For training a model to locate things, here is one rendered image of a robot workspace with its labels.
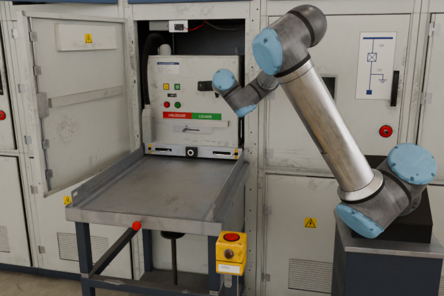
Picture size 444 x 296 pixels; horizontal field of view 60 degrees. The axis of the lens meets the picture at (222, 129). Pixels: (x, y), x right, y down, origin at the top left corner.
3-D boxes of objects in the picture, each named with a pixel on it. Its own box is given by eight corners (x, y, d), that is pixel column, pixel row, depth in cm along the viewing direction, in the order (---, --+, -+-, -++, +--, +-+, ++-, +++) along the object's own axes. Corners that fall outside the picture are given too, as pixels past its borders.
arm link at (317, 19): (322, -20, 106) (262, 71, 171) (290, 4, 103) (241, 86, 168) (350, 11, 105) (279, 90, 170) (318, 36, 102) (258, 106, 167)
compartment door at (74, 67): (32, 195, 160) (8, 10, 143) (127, 154, 216) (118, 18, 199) (44, 198, 157) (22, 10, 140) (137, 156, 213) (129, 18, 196)
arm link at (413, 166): (432, 182, 134) (451, 160, 119) (401, 214, 130) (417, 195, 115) (395, 154, 141) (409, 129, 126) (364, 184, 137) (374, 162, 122)
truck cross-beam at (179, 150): (242, 159, 198) (242, 148, 197) (145, 153, 210) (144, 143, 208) (243, 156, 203) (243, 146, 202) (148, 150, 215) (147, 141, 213)
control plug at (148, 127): (151, 143, 197) (149, 110, 193) (142, 143, 198) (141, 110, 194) (156, 139, 204) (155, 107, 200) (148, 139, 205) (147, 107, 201)
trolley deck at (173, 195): (222, 237, 136) (222, 221, 134) (66, 221, 149) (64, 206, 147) (250, 173, 200) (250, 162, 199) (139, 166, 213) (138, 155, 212)
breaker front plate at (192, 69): (236, 150, 198) (236, 57, 187) (149, 146, 208) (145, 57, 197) (237, 150, 199) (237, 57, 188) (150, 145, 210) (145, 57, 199)
